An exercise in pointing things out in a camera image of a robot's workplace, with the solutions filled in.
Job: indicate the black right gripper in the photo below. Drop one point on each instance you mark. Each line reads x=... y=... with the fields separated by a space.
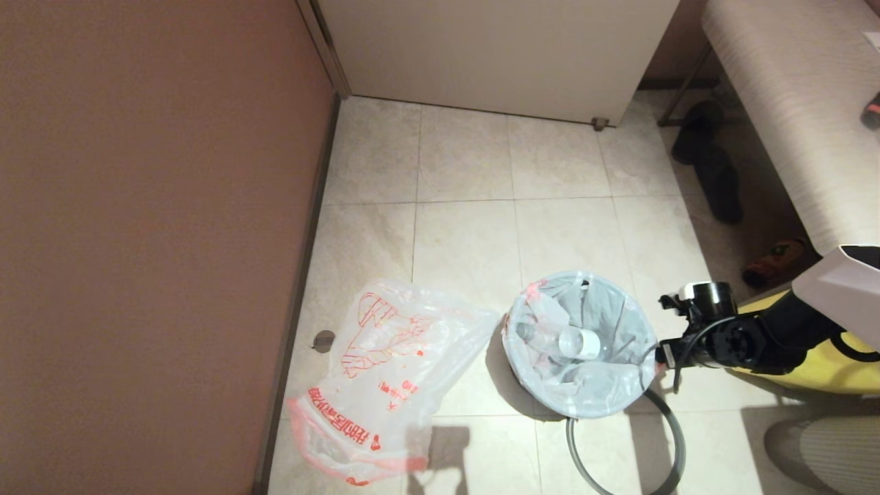
x=708 y=350

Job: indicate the white red-printed plastic bag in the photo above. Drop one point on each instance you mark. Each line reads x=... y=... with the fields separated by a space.
x=385 y=344

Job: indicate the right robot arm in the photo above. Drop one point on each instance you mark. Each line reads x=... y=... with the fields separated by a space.
x=825 y=289

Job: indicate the yellow fabric bag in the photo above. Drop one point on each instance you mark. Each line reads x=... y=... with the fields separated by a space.
x=825 y=375

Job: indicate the small orange red object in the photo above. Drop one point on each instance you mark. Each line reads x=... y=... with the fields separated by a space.
x=773 y=261

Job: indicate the clear plastic bottle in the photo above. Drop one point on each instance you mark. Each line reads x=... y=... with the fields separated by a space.
x=577 y=342

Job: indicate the ribbed cream vase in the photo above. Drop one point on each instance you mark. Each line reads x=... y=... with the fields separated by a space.
x=832 y=454

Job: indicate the thin metal table leg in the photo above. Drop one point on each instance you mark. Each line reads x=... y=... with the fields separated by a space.
x=671 y=108

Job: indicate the small metal cabinet foot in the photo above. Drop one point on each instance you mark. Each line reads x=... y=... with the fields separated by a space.
x=600 y=124

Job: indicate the beige woodgrain table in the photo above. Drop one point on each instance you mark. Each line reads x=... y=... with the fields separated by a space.
x=790 y=103

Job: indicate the red black object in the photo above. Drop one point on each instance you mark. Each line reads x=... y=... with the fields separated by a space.
x=873 y=113

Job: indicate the white cabinet door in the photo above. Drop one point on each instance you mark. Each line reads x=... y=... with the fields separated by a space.
x=495 y=55

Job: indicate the round metal floor disc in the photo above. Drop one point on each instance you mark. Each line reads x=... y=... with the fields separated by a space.
x=324 y=341

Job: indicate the grey door frame strip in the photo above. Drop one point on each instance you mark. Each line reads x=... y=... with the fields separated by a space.
x=323 y=42

